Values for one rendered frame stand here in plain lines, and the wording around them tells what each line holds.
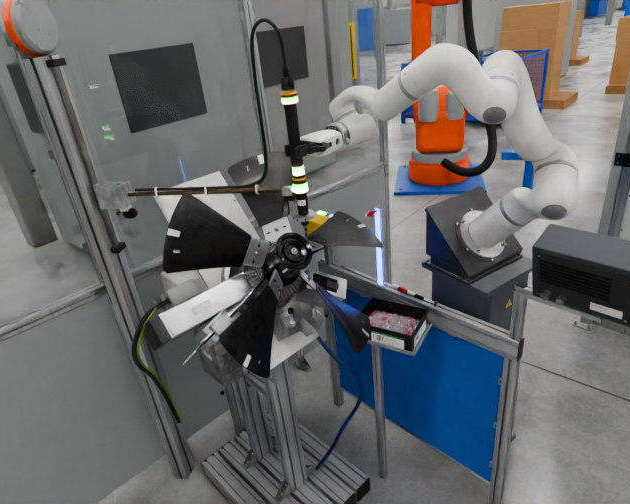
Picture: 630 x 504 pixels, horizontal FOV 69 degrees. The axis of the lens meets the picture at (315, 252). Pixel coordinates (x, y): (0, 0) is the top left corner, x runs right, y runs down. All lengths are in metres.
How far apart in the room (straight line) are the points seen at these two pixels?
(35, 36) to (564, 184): 1.53
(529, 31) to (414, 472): 7.86
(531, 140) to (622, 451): 1.60
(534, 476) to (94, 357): 1.88
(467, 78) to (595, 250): 0.53
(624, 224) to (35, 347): 2.78
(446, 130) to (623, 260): 3.92
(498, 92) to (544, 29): 7.86
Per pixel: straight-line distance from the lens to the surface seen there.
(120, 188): 1.58
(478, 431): 1.96
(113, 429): 2.26
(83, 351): 2.01
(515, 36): 9.20
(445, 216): 1.75
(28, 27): 1.58
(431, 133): 5.10
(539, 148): 1.41
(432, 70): 1.26
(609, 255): 1.32
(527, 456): 2.42
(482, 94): 1.23
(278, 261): 1.32
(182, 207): 1.30
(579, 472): 2.43
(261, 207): 1.45
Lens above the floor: 1.83
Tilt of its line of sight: 27 degrees down
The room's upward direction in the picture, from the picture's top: 7 degrees counter-clockwise
